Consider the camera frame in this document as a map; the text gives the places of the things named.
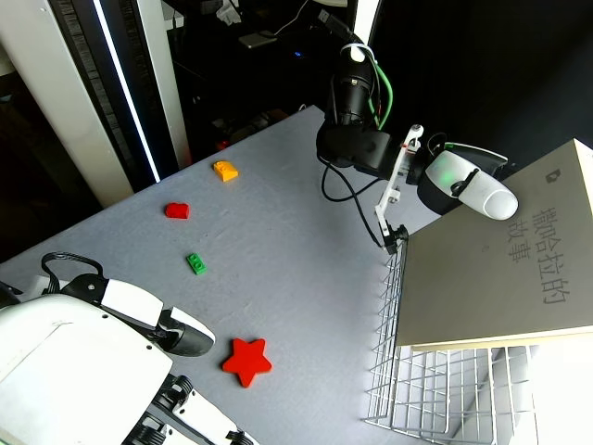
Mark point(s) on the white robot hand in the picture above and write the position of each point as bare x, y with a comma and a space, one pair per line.
477, 190
83, 371

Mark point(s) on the beige book with black characters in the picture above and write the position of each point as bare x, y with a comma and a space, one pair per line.
463, 287

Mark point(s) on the green toy brick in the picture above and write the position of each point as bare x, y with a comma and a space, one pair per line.
197, 264

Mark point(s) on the red star block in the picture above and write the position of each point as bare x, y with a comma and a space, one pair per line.
247, 361

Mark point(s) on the red toy brick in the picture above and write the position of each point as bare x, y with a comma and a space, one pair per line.
177, 211

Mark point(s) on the white upright panel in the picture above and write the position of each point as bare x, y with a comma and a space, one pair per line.
366, 18

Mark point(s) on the grey table cloth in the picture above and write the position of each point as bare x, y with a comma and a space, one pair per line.
278, 278

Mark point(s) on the orange toy brick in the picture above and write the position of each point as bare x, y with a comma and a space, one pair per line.
225, 171

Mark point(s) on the grey phone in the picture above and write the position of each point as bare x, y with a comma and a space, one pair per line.
256, 40

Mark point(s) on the white cabinet with black strip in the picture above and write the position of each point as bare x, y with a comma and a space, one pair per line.
55, 92

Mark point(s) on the crumpled white paper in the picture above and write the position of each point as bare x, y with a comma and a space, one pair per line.
229, 14

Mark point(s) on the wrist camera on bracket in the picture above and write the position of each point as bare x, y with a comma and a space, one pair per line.
388, 195

